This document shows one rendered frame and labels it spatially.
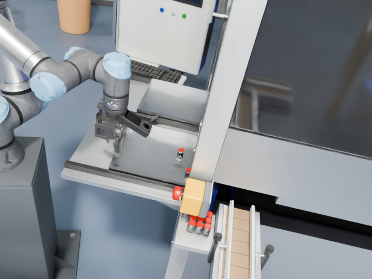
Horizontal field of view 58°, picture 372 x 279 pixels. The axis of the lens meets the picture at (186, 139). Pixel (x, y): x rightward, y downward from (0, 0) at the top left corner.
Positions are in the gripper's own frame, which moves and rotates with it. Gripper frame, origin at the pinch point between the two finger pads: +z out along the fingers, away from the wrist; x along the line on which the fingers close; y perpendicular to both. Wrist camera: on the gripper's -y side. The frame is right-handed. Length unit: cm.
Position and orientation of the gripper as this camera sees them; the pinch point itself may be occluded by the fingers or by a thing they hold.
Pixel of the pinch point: (119, 154)
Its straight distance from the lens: 115.1
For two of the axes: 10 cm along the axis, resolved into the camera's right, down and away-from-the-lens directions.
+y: -9.7, -2.3, 0.2
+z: -1.7, 7.6, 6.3
